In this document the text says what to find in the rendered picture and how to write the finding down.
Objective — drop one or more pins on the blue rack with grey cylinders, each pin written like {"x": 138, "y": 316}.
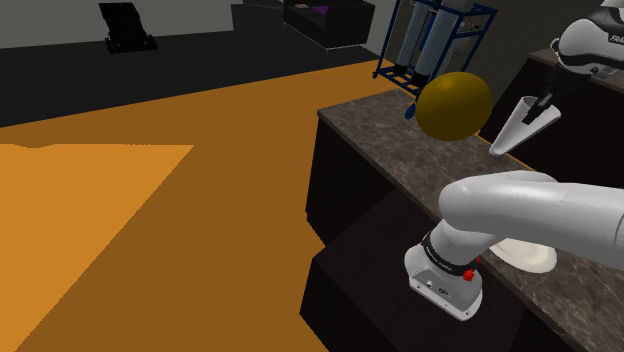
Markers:
{"x": 438, "y": 34}

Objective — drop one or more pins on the black sofa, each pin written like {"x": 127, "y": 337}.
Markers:
{"x": 336, "y": 22}

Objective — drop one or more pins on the white plate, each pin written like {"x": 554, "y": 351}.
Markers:
{"x": 529, "y": 261}

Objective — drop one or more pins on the yellow ball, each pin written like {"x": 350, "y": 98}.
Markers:
{"x": 453, "y": 107}

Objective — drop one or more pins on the black chair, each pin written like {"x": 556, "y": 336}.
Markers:
{"x": 126, "y": 27}

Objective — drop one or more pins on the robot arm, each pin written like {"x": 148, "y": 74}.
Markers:
{"x": 526, "y": 214}

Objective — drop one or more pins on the small blue object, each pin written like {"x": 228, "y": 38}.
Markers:
{"x": 410, "y": 112}

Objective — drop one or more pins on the white cone cup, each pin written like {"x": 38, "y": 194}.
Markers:
{"x": 514, "y": 134}

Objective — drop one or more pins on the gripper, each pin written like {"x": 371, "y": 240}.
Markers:
{"x": 565, "y": 84}

